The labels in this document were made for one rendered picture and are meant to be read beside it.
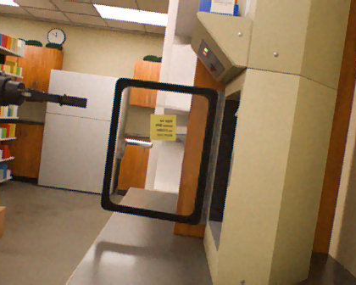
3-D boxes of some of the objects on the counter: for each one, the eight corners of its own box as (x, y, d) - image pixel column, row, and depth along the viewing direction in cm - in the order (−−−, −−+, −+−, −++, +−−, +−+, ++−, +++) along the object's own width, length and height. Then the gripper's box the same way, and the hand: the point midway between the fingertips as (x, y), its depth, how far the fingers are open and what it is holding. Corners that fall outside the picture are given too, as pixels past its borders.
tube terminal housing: (286, 253, 110) (325, -9, 106) (330, 307, 78) (391, -65, 74) (203, 242, 110) (240, -21, 106) (214, 293, 77) (268, -82, 73)
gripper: (1, 77, 106) (82, 89, 107) (19, 81, 119) (92, 92, 120) (-3, 103, 107) (79, 114, 107) (16, 105, 120) (89, 115, 120)
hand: (75, 101), depth 113 cm, fingers closed
